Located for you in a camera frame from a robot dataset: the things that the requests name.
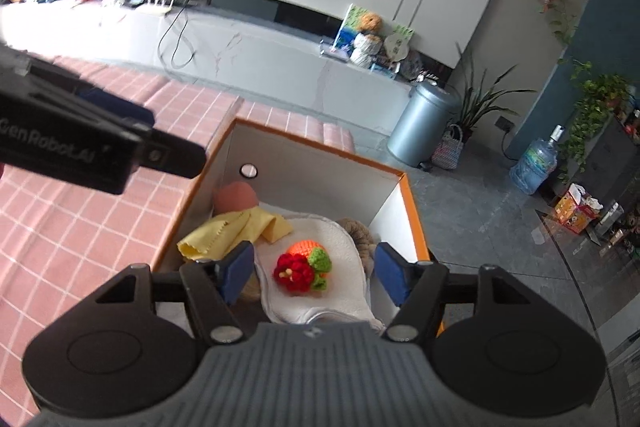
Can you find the orange tissue box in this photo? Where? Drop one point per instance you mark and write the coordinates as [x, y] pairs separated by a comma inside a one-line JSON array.
[[575, 209]]

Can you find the white face mask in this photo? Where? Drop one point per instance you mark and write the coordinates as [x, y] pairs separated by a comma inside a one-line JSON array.
[[345, 292]]

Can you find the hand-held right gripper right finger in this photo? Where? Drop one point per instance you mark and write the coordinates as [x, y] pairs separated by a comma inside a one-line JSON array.
[[394, 274]]

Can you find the pink round sponge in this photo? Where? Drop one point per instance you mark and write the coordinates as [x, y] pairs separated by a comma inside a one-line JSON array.
[[234, 198]]

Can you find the long-leaf potted plant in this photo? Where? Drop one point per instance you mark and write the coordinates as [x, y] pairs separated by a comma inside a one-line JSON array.
[[482, 102]]

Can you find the orange cardboard box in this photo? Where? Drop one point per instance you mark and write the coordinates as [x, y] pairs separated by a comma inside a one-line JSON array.
[[310, 177]]

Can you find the dark side cabinet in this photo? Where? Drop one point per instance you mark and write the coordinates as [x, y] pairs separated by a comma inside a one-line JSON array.
[[612, 157]]

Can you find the brown plush headband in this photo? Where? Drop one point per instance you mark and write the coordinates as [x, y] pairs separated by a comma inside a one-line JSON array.
[[362, 239]]

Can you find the brown teddy bear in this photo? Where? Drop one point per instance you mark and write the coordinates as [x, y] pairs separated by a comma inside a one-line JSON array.
[[369, 34]]

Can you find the pink checked tablecloth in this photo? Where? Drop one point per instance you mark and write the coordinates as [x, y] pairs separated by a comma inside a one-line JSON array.
[[60, 247]]

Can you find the yellow cloth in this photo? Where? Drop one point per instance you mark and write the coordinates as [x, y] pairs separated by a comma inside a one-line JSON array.
[[225, 234]]

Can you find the blue water jug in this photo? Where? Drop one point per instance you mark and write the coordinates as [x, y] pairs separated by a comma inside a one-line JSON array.
[[535, 164]]

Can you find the white marble media cabinet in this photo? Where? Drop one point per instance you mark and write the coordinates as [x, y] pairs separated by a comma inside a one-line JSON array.
[[250, 52]]

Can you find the black wall socket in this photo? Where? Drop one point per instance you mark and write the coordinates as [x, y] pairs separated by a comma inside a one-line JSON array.
[[505, 124]]

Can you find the green picture board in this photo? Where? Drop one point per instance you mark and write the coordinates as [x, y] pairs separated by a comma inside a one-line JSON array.
[[350, 24]]

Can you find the woven checked bag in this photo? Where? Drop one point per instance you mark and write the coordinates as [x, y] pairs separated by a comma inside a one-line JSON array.
[[447, 149]]

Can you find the white round hand fan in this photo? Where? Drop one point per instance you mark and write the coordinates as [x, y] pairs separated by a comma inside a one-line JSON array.
[[396, 47]]

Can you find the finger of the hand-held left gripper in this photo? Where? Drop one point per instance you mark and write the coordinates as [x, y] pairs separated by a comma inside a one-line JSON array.
[[170, 154], [120, 109]]

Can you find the bushy green potted plant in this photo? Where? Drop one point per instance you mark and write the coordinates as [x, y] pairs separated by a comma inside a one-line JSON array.
[[595, 107]]

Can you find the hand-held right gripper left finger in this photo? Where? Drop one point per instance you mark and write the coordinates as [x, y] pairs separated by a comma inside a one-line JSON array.
[[236, 272]]

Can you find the grey metal trash bin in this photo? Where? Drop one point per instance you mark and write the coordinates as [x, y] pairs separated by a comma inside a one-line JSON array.
[[422, 122]]

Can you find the crocheted strawberry toy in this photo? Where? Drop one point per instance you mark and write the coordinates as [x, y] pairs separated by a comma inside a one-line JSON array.
[[300, 269]]

